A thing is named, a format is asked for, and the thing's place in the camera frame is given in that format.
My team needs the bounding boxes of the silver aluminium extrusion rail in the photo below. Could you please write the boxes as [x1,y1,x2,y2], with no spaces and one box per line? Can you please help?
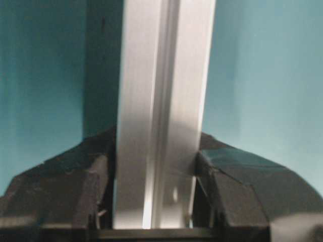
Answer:
[113,1,216,229]

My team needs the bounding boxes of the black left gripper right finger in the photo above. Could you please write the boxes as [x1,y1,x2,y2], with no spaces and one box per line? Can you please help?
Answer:
[193,134,322,241]

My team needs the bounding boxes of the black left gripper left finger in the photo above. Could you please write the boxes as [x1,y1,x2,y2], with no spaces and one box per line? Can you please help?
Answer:
[1,128,116,241]

